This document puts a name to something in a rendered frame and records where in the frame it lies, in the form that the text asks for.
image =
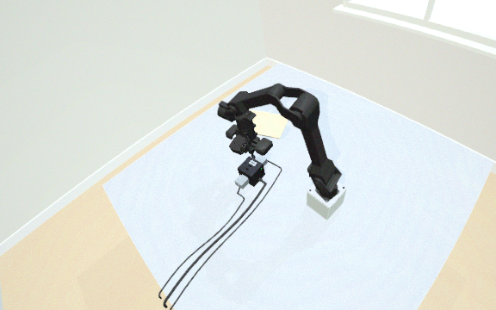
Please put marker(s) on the cream flat rectangular mat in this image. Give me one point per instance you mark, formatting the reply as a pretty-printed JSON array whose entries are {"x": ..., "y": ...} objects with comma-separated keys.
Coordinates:
[{"x": 269, "y": 124}]

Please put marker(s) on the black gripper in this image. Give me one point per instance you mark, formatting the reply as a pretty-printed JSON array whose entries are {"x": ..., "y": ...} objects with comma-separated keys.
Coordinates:
[{"x": 260, "y": 146}]

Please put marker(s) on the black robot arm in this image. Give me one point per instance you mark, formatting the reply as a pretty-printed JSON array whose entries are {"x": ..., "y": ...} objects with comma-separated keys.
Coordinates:
[{"x": 303, "y": 114}]

